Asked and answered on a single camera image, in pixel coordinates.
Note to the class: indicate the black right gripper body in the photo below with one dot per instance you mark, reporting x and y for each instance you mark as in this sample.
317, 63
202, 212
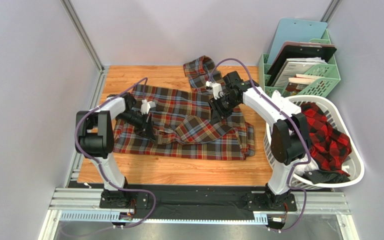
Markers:
219, 105

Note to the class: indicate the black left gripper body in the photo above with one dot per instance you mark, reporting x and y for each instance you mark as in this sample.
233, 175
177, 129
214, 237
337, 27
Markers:
140, 122

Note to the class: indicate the brown blue red plaid shirt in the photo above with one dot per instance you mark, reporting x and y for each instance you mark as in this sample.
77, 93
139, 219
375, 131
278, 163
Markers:
181, 122

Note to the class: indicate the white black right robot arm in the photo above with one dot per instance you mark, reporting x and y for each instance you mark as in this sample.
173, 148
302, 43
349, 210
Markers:
288, 126

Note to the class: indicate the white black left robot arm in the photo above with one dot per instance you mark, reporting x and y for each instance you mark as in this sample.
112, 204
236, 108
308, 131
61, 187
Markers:
94, 134

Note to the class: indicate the red white book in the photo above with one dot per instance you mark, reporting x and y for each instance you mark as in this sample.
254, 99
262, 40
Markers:
298, 83

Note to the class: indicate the white manual booklet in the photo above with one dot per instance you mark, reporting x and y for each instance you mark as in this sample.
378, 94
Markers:
293, 66

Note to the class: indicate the pink clipboard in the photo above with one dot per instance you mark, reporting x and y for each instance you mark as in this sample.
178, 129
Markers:
306, 44

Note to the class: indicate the white shirt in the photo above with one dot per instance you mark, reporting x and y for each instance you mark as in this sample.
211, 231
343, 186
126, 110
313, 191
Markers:
306, 166

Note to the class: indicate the green plastic file organizer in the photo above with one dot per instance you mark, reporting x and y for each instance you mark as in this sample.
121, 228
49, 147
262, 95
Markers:
329, 73

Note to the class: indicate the light blue clipboard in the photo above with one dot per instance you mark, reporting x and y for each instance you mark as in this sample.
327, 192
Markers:
294, 30

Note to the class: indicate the red black checked shirt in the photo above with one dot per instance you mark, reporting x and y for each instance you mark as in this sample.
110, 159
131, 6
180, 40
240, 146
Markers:
329, 146

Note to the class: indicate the dark grey garment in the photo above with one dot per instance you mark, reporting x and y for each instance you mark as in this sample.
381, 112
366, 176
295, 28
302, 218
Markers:
326, 177

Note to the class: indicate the black clipboard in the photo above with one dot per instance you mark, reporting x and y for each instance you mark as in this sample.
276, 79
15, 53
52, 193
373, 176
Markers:
324, 51

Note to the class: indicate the white laundry basket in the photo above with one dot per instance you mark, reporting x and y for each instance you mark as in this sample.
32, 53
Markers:
353, 164

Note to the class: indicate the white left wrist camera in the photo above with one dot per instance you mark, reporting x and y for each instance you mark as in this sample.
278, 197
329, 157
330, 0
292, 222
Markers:
146, 106

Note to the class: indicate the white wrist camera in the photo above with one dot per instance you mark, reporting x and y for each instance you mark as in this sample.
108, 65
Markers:
215, 89
146, 106

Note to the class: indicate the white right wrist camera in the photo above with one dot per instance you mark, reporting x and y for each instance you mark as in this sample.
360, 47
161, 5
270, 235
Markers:
215, 89

